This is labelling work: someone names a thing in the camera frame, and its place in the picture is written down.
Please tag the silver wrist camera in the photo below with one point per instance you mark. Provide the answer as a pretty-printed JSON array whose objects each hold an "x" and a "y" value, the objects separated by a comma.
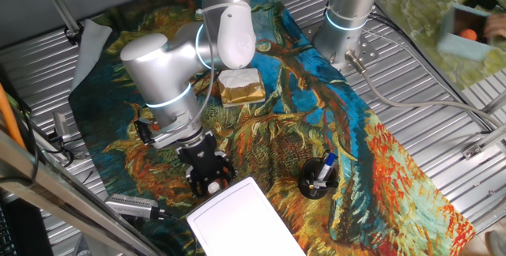
[{"x": 174, "y": 137}]

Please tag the black pen holder cup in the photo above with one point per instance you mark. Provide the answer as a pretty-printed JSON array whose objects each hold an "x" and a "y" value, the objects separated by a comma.
[{"x": 306, "y": 185}]

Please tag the gold tissue box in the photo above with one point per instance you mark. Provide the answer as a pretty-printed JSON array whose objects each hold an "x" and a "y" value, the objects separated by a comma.
[{"x": 243, "y": 90}]

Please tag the aluminium profile rail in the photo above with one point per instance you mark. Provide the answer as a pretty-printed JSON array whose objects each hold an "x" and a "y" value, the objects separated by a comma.
[
  {"x": 486, "y": 141},
  {"x": 496, "y": 104}
]

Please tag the white plastic tray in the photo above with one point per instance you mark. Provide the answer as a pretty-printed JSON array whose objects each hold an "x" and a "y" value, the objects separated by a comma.
[{"x": 241, "y": 224}]

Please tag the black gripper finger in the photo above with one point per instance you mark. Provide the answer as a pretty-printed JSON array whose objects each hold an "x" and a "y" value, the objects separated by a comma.
[
  {"x": 229, "y": 167},
  {"x": 199, "y": 187}
]

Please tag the light blue box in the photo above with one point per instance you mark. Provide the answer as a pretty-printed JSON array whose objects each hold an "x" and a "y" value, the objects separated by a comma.
[{"x": 462, "y": 48}]

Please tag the grey shoe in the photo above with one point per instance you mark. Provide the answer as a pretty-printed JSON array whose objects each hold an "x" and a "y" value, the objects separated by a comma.
[{"x": 496, "y": 244}]

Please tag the white drawer knob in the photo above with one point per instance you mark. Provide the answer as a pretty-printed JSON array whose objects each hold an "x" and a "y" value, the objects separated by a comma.
[{"x": 214, "y": 187}]

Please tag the black pen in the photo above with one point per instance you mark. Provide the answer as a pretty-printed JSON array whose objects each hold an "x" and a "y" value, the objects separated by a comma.
[{"x": 324, "y": 185}]

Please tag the sunflower painting cloth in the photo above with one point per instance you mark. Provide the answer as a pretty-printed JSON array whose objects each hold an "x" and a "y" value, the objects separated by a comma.
[{"x": 276, "y": 137}]

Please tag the long silver camera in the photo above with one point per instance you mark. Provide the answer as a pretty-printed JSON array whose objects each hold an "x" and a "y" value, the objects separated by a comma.
[{"x": 130, "y": 206}]

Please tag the small black object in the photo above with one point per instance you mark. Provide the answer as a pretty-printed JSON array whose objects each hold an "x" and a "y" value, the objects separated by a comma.
[{"x": 480, "y": 2}]

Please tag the orange ball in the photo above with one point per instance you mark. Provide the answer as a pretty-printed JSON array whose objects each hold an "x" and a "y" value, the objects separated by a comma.
[{"x": 469, "y": 35}]

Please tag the metal frame beam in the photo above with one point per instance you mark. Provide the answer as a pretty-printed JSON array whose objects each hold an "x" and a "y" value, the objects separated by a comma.
[{"x": 59, "y": 193}]

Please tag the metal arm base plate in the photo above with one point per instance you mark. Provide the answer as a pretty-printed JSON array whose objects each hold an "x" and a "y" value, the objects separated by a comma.
[{"x": 365, "y": 50}]

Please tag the black desktop device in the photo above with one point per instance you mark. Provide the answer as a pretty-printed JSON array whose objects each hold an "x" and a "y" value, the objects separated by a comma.
[{"x": 23, "y": 228}]

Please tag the blue capped marker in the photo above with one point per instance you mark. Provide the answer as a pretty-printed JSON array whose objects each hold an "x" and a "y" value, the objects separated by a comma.
[{"x": 326, "y": 169}]

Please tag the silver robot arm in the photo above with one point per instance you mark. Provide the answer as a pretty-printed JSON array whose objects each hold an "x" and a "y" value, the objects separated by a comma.
[{"x": 166, "y": 74}]

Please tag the grey tripod pole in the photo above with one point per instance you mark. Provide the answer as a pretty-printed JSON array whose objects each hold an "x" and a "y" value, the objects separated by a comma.
[{"x": 57, "y": 1}]

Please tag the person hand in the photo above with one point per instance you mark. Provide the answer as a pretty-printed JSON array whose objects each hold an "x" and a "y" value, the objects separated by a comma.
[{"x": 497, "y": 26}]

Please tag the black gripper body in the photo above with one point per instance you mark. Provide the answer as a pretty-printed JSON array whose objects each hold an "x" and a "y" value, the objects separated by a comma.
[{"x": 202, "y": 155}]

